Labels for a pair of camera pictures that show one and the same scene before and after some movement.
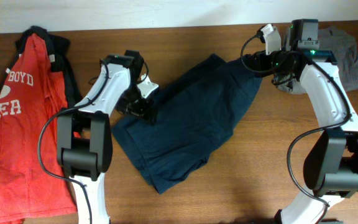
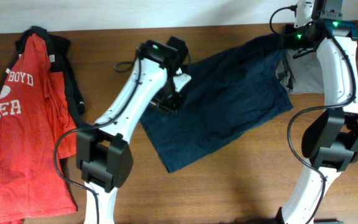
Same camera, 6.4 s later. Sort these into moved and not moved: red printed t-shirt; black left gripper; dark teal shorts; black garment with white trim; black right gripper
Moved: dark teal shorts; black left gripper; black right gripper
Not moved: black garment with white trim; red printed t-shirt
